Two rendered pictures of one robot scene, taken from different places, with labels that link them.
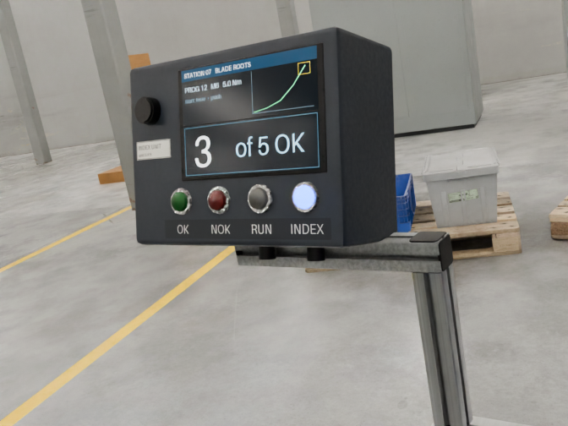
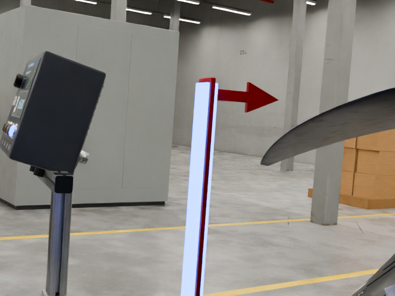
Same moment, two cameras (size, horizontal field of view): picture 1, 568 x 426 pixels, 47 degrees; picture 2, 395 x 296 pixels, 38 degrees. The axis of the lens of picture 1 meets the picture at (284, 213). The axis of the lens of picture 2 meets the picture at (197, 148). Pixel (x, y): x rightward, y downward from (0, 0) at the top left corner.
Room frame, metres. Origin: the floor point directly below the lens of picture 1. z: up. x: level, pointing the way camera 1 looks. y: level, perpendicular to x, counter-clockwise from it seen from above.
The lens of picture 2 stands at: (-0.11, -0.78, 1.16)
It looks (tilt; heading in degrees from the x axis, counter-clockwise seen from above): 3 degrees down; 31
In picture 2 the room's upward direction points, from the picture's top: 4 degrees clockwise
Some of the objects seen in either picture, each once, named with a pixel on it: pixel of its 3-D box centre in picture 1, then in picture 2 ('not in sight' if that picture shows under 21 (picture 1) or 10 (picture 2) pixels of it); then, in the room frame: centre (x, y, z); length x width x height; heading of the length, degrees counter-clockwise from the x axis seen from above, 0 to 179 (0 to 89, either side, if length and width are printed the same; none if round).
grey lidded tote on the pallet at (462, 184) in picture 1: (462, 186); not in sight; (3.72, -1.06, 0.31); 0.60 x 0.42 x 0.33; 163
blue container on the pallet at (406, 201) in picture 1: (379, 204); not in sight; (3.87, -0.58, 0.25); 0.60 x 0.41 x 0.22; 163
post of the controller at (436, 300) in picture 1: (441, 333); (59, 233); (0.57, -0.13, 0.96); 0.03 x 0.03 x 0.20; 54
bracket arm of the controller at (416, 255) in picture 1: (334, 250); (52, 175); (0.63, -0.04, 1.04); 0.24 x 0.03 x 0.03; 54
